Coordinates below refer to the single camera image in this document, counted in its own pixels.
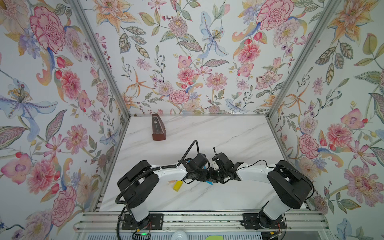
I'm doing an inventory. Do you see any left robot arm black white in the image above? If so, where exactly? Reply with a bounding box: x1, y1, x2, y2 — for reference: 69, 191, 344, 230
115, 153, 210, 223

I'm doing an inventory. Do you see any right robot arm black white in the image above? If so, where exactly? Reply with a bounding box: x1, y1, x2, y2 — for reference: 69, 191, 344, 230
205, 153, 314, 221

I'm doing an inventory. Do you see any yellow block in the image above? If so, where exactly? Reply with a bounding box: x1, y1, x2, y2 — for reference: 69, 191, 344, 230
173, 181, 184, 192

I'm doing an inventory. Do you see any brown wooden metronome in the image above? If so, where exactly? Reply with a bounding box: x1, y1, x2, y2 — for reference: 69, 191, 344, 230
152, 114, 167, 141

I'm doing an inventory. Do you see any green object at edge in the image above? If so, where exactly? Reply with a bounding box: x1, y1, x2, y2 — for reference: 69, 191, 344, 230
206, 235, 224, 240

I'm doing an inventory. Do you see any white round object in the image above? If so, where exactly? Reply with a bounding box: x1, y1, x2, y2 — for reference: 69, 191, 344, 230
171, 230, 188, 240

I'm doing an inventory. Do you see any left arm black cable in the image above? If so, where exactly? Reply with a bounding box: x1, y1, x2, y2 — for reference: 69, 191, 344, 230
176, 140, 200, 166

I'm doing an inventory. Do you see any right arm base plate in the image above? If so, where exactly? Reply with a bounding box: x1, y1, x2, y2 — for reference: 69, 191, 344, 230
241, 213, 286, 230

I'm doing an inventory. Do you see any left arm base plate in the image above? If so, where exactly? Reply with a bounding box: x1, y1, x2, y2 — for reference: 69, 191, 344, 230
121, 213, 164, 231

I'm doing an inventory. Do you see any aluminium front rail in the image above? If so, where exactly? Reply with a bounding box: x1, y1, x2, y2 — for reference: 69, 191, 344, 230
74, 211, 329, 233

